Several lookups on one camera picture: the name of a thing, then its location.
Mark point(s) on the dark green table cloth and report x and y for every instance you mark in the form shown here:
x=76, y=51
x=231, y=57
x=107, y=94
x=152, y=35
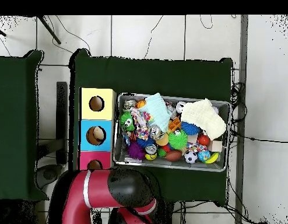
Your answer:
x=158, y=77

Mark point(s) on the grey oval floor object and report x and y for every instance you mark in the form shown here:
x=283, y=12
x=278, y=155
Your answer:
x=49, y=173

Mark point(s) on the silver drink can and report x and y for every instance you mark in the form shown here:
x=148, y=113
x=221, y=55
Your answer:
x=155, y=132

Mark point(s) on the blue globe print ball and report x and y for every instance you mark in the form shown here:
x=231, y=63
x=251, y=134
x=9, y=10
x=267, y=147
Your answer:
x=203, y=155

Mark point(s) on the short black tripod leg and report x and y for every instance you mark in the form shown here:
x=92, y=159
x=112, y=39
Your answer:
x=0, y=32

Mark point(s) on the purple spiky ball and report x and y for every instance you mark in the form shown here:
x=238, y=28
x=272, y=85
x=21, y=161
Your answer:
x=135, y=151

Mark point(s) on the long black tripod leg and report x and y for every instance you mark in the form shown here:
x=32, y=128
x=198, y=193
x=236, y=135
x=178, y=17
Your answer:
x=49, y=29

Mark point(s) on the colourful heart print cloth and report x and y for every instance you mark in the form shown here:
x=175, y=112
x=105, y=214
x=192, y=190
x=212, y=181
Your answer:
x=142, y=133

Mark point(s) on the cream waffle cloth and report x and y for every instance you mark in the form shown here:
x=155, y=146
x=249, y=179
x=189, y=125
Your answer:
x=204, y=116

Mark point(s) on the green covered side table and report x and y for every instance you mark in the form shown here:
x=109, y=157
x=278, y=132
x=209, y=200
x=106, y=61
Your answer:
x=15, y=116

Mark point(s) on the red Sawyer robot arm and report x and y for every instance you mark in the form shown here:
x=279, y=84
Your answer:
x=99, y=191

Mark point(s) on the black and white soccer ball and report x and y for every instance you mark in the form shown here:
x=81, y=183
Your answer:
x=190, y=157

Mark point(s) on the brown toy football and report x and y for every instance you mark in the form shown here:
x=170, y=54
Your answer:
x=173, y=155

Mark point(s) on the small green fuzzy eyed toy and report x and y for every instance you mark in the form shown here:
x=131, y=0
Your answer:
x=124, y=119

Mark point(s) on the light blue waffle cloth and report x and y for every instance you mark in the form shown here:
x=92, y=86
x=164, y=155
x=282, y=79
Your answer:
x=158, y=112

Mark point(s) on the wooden box with three holes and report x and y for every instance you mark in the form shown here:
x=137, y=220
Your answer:
x=109, y=137

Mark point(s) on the black flat panel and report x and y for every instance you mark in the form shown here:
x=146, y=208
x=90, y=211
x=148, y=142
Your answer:
x=62, y=116

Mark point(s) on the large green fuzzy eyed toy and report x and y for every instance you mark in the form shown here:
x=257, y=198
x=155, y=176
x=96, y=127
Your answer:
x=178, y=140

